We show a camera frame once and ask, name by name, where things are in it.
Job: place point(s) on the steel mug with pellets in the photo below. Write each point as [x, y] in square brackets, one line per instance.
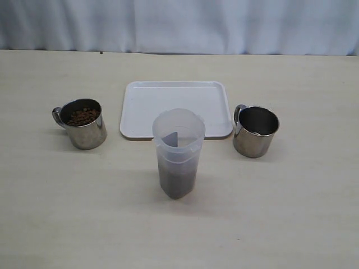
[255, 127]
[83, 121]

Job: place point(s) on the clear plastic pitcher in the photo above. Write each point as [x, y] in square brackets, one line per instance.
[178, 137]

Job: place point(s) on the white plastic tray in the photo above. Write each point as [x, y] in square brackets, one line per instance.
[144, 100]

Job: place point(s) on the white curtain backdrop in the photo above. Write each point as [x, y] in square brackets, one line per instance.
[183, 27]

